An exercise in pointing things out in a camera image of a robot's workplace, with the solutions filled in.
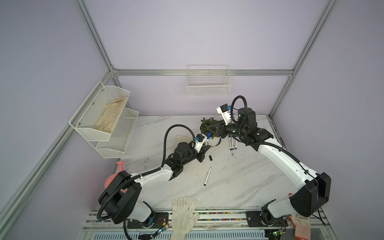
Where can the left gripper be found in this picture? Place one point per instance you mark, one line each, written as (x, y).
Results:
(201, 154)

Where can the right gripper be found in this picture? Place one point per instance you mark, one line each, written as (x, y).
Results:
(220, 127)

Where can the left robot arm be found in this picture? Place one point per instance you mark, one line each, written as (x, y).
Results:
(120, 200)

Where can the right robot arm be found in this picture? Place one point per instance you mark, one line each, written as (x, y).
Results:
(313, 189)

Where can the potted green plant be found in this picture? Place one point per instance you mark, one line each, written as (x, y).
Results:
(214, 141)

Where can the white work glove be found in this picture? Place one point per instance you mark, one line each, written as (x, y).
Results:
(184, 217)

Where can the lower white mesh shelf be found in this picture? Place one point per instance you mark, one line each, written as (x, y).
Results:
(121, 135)

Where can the white mesh shelf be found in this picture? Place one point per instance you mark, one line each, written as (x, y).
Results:
(88, 119)
(121, 135)

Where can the upper white mesh shelf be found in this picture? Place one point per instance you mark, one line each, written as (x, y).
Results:
(88, 119)

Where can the orange white glove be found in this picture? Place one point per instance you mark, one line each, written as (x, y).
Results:
(302, 226)

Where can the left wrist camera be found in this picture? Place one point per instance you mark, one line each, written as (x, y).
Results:
(200, 141)

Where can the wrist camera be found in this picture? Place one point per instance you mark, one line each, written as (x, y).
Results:
(200, 141)
(225, 112)

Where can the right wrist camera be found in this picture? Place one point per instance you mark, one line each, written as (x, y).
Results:
(225, 112)

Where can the white wire basket back wall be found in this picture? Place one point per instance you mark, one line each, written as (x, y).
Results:
(208, 81)

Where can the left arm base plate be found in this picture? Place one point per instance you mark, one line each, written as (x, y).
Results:
(155, 221)

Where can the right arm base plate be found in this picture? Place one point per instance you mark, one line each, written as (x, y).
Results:
(263, 219)

